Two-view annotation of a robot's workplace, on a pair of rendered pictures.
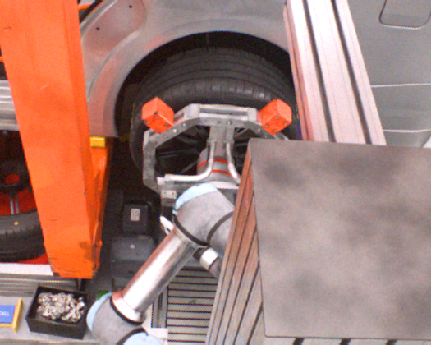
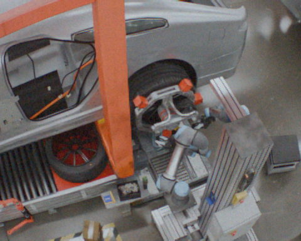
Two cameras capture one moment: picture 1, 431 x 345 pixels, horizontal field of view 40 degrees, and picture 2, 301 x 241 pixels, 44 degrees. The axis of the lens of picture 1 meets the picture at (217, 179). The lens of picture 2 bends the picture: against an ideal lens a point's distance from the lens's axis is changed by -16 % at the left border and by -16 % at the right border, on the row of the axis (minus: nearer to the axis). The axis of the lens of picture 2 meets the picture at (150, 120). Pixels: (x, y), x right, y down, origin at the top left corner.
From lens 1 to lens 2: 1.81 m
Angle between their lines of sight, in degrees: 10
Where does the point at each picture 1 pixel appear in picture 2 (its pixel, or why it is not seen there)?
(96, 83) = not seen: hidden behind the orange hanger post
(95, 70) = not seen: hidden behind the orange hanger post
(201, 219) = (187, 139)
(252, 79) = (170, 73)
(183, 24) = (140, 64)
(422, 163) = (253, 117)
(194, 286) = (165, 162)
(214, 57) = (152, 70)
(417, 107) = (229, 61)
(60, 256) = (121, 171)
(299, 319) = (245, 154)
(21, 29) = (115, 101)
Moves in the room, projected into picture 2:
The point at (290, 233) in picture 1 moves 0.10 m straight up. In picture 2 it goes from (237, 141) to (241, 131)
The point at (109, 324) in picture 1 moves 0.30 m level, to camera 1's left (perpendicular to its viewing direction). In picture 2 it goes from (166, 183) to (128, 191)
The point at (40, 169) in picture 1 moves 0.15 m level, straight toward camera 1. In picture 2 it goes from (116, 142) to (129, 155)
